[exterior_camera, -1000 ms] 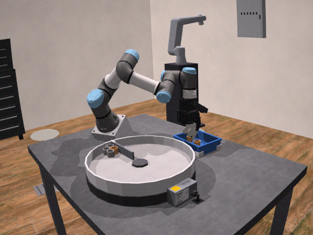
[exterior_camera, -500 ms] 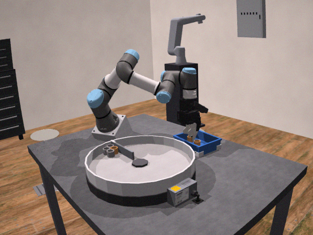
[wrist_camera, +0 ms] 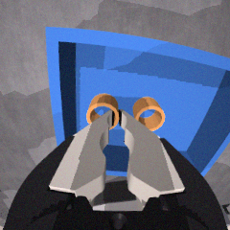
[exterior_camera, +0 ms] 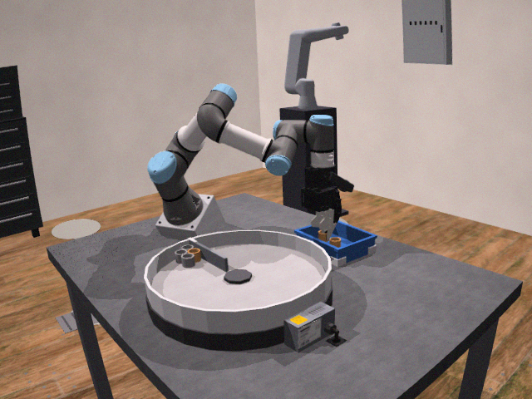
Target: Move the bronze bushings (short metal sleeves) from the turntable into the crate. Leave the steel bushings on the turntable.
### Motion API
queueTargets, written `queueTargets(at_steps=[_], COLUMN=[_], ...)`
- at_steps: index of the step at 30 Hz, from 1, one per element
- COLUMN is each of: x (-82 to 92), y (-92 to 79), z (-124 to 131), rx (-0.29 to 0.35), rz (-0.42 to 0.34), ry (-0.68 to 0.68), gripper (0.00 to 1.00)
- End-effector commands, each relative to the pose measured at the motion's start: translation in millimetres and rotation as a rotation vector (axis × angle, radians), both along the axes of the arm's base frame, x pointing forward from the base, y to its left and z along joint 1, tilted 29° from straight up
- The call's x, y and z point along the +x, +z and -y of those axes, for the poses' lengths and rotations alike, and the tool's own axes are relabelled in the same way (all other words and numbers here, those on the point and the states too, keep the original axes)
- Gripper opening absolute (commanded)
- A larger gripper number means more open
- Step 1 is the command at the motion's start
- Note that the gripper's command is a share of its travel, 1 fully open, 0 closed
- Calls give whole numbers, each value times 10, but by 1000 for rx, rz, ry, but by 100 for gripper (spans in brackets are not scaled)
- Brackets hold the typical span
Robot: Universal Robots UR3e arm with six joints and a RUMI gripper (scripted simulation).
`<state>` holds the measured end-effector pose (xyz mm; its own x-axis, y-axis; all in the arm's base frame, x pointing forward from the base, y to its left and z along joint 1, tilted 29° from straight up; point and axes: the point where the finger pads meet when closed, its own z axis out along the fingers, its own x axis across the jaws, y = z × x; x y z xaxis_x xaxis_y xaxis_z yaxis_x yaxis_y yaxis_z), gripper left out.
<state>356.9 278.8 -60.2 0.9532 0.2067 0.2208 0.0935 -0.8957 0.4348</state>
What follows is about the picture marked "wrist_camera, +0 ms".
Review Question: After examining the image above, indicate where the bronze bushing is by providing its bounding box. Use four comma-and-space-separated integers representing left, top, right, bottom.
86, 93, 119, 129
132, 97, 165, 131

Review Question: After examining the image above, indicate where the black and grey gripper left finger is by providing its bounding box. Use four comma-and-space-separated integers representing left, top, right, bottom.
3, 109, 115, 230

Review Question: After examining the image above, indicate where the blue open-top crate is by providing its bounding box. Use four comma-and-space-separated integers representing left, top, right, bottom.
46, 27, 230, 176

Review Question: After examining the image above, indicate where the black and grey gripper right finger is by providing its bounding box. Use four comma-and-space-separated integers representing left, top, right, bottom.
119, 109, 228, 230

